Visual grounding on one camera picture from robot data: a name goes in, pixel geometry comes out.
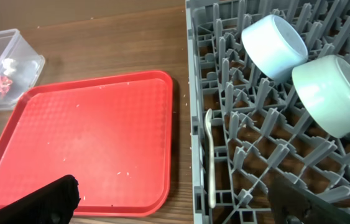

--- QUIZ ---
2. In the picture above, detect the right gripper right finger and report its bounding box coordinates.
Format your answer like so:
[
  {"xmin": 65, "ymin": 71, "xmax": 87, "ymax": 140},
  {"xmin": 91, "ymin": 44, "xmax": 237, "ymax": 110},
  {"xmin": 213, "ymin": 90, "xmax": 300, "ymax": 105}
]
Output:
[{"xmin": 267, "ymin": 176, "xmax": 350, "ymax": 224}]

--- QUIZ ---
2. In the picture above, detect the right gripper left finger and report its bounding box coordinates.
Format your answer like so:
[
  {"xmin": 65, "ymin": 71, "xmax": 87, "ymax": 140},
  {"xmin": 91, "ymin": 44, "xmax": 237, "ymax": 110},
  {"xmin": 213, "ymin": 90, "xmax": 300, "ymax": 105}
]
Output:
[{"xmin": 0, "ymin": 175, "xmax": 80, "ymax": 224}]

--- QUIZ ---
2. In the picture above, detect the white plastic spoon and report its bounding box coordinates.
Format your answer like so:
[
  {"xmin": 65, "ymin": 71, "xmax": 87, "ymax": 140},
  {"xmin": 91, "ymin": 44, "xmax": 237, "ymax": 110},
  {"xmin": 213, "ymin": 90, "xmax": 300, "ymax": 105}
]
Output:
[{"xmin": 204, "ymin": 108, "xmax": 216, "ymax": 208}]

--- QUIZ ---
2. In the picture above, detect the green bowl with rice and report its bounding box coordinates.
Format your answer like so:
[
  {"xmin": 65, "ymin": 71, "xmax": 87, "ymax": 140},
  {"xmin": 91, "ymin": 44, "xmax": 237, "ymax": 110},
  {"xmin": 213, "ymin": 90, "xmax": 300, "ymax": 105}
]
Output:
[{"xmin": 292, "ymin": 55, "xmax": 350, "ymax": 138}]

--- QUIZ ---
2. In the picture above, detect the light blue bowl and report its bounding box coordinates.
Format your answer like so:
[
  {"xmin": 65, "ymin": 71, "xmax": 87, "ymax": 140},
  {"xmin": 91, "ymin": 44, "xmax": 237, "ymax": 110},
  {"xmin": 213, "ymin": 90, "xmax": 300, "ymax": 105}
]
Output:
[{"xmin": 241, "ymin": 14, "xmax": 308, "ymax": 83}]

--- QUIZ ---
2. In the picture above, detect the grey dishwasher rack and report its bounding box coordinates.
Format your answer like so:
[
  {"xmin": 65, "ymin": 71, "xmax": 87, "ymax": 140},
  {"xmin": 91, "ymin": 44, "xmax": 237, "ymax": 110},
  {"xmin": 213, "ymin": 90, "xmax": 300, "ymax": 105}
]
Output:
[{"xmin": 185, "ymin": 0, "xmax": 350, "ymax": 223}]

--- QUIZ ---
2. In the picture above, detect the clear plastic waste bin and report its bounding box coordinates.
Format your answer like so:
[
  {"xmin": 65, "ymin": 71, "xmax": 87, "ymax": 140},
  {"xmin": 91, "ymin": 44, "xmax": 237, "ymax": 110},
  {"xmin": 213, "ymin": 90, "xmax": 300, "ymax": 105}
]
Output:
[{"xmin": 0, "ymin": 29, "xmax": 45, "ymax": 110}]

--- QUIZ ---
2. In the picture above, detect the red serving tray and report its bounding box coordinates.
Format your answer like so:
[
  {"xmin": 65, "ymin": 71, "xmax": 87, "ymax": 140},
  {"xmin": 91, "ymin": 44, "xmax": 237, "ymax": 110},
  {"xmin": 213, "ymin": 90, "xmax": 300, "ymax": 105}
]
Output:
[{"xmin": 0, "ymin": 70, "xmax": 173, "ymax": 217}]

